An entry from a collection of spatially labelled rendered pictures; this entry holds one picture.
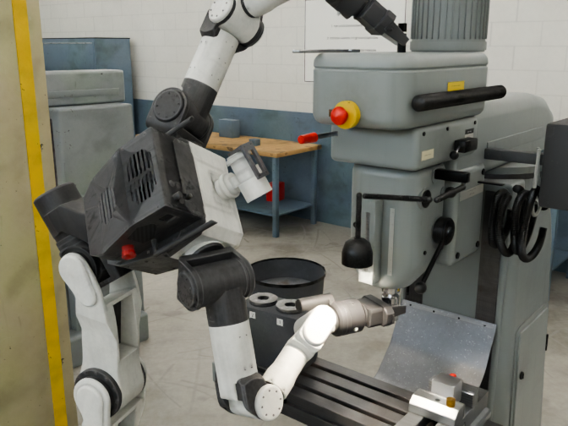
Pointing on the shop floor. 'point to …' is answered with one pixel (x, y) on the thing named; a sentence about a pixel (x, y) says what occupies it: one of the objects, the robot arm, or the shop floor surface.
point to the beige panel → (29, 237)
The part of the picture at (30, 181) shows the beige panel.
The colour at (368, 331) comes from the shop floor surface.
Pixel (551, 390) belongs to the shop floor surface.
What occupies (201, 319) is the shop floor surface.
